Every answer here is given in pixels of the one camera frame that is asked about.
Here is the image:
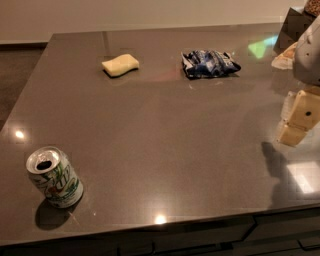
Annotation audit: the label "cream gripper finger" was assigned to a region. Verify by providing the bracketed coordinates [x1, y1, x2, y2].
[277, 89, 320, 147]
[281, 91, 296, 120]

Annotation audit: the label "7up soda can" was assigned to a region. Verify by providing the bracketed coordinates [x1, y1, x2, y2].
[26, 146, 83, 208]

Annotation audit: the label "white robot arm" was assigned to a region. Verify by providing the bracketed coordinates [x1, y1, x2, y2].
[277, 17, 320, 147]

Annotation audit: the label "white plastic snack bag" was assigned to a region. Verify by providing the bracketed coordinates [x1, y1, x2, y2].
[271, 43, 297, 70]

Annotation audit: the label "blue chip bag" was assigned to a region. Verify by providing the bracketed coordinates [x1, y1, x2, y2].
[181, 50, 241, 79]

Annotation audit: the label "dark box with snacks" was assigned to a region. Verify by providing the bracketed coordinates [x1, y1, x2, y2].
[274, 0, 320, 54]

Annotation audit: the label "dark cabinet drawers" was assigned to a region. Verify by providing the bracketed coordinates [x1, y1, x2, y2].
[0, 207, 320, 256]

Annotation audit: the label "yellow sponge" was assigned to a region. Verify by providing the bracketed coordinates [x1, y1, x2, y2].
[102, 54, 140, 77]

